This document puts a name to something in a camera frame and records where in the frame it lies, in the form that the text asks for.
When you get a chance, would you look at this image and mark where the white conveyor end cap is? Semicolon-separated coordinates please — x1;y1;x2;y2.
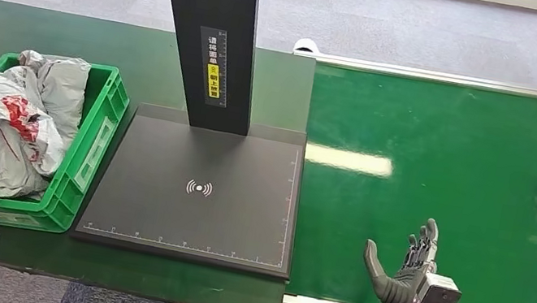
292;36;324;58

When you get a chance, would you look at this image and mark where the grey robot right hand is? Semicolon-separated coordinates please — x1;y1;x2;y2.
354;208;446;303

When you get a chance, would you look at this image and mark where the black yellow column label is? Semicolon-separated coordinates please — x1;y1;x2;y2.
188;25;239;109

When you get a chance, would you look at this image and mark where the green plastic crate basket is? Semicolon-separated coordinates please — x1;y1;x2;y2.
0;47;136;245

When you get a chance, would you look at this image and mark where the black weighing device platform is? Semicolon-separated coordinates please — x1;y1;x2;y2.
69;94;314;281

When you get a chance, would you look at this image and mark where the green conveyor belt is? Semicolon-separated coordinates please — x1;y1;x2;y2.
276;58;537;303

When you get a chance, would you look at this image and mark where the plain grey mailer package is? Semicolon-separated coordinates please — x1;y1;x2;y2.
3;47;93;153

